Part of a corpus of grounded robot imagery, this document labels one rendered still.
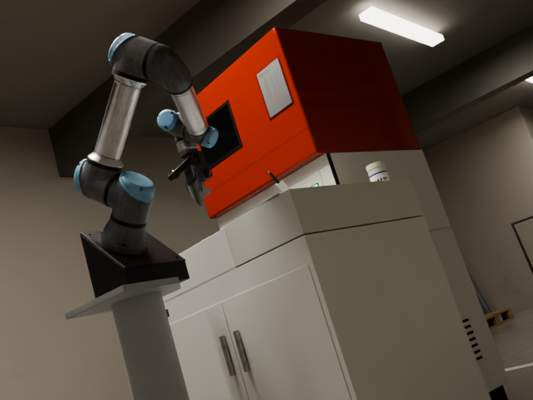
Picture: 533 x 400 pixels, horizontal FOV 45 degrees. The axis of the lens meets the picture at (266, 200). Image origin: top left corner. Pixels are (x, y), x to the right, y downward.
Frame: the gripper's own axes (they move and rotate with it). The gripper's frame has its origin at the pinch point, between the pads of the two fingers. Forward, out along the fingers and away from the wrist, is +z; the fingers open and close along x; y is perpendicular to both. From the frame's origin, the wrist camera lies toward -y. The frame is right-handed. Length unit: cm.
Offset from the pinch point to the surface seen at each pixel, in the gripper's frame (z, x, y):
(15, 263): -52, 266, 32
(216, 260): 23.6, -5.8, -3.9
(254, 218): 17.1, -31.2, -4.0
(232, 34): -126, 69, 113
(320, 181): -2, -8, 59
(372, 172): 8, -42, 49
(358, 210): 24, -50, 24
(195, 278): 25.7, 9.3, -3.9
